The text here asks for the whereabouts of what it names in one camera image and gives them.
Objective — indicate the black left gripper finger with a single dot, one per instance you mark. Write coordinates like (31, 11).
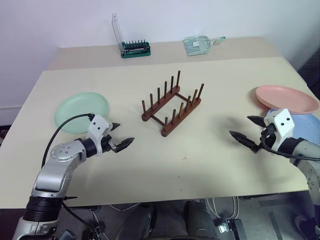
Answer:
(124, 144)
(115, 126)

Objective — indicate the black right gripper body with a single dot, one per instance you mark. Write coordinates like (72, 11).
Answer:
(268, 136)

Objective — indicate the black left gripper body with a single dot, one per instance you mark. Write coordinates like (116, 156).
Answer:
(108, 143)

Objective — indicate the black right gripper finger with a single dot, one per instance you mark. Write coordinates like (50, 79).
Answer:
(242, 138)
(256, 120)

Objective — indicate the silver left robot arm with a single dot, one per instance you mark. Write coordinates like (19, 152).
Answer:
(53, 172)

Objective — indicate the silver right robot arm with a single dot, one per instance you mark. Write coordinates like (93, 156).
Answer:
(303, 160)

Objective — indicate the wooden dish rack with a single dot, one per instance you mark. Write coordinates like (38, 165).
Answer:
(172, 107)

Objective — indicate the pink red plate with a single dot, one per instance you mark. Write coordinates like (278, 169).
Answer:
(286, 98)

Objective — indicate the green plate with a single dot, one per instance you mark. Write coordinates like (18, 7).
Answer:
(81, 110)

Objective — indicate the blue plate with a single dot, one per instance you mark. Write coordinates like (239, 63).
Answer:
(306, 127)

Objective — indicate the dark rounded robot leg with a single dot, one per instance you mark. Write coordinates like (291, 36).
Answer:
(200, 220)
(136, 222)

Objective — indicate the green screwdriver bit set case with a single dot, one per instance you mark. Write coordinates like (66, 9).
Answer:
(133, 43)

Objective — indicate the black power box on floor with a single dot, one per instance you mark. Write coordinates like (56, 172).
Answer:
(228, 228)

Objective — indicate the pale green plastic pouch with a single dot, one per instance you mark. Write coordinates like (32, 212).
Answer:
(197, 45)

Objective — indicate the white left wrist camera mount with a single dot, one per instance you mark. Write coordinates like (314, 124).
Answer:
(97, 128)

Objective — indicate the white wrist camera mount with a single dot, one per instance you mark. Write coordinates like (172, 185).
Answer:
(97, 128)
(283, 125)

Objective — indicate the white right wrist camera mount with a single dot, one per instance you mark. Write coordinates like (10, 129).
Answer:
(283, 125)

